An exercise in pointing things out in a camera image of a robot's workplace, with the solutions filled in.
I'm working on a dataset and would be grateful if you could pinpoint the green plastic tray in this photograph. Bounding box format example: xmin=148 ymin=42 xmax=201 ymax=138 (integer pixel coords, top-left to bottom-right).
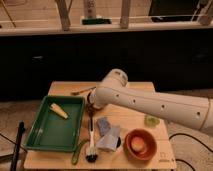
xmin=25 ymin=96 xmax=85 ymax=152

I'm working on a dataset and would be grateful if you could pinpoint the orange bowl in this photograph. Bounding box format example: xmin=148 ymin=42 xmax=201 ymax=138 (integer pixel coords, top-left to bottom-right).
xmin=124 ymin=129 xmax=157 ymax=161

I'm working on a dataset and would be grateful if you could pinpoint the black pole stand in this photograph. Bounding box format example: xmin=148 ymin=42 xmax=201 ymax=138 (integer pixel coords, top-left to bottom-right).
xmin=10 ymin=122 xmax=25 ymax=171

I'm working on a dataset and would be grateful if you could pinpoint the grey folded cloth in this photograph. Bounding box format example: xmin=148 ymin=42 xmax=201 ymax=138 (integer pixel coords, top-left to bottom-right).
xmin=96 ymin=126 xmax=121 ymax=151

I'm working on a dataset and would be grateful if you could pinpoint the yellow corn piece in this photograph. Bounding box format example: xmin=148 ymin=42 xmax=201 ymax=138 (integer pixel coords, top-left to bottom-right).
xmin=50 ymin=103 xmax=68 ymax=119

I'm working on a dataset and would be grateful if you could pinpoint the wooden spoon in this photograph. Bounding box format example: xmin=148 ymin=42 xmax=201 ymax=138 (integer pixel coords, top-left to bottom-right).
xmin=70 ymin=86 xmax=96 ymax=96

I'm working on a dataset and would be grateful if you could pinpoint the green cucumber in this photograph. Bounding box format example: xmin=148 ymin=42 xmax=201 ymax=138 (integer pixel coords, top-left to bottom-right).
xmin=71 ymin=139 xmax=89 ymax=165

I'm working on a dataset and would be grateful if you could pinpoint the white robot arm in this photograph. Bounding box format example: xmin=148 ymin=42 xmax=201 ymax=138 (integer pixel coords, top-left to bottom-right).
xmin=88 ymin=69 xmax=213 ymax=136

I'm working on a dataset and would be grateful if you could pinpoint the yellow round fruit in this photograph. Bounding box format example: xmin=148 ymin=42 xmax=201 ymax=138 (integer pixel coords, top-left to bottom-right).
xmin=131 ymin=137 xmax=145 ymax=152

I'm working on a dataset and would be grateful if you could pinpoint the white dish brush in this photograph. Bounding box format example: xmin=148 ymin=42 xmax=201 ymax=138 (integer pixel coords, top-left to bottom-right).
xmin=86 ymin=118 xmax=98 ymax=163

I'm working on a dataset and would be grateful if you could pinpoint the green plastic cup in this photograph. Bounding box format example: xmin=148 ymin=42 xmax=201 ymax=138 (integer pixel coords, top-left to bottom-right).
xmin=144 ymin=115 xmax=160 ymax=128

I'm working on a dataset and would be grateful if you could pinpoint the green box on ledge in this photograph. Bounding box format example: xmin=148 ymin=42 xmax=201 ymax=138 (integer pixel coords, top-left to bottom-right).
xmin=82 ymin=18 xmax=111 ymax=25

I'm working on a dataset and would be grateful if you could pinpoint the dark grape bunch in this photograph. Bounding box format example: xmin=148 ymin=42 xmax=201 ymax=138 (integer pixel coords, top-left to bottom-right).
xmin=87 ymin=106 xmax=96 ymax=116

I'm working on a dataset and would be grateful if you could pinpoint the dark round bowl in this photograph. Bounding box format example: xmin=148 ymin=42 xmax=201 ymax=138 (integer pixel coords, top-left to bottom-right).
xmin=87 ymin=92 xmax=92 ymax=107

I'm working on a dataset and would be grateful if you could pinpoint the black floor cable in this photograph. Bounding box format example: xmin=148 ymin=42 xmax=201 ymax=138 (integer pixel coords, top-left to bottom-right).
xmin=168 ymin=132 xmax=213 ymax=171

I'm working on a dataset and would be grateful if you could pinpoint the blue sponge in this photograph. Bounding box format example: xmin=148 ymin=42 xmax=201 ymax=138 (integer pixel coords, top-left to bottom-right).
xmin=97 ymin=117 xmax=111 ymax=136

